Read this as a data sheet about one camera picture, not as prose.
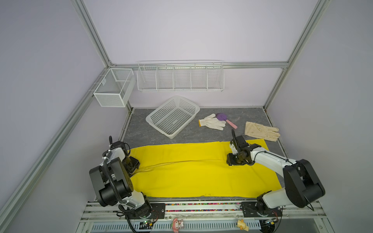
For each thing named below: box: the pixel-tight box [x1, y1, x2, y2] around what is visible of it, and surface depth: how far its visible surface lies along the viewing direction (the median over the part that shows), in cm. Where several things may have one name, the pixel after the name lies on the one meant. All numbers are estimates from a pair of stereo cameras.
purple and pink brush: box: [215, 112, 238, 130], surface depth 114 cm
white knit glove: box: [198, 113, 227, 131], surface depth 114 cm
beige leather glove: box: [244, 121, 281, 142], surface depth 107 cm
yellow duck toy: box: [236, 218, 250, 232], surface depth 68 cm
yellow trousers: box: [128, 141, 283, 199], surface depth 87 cm
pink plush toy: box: [170, 217, 185, 233], surface depth 69 cm
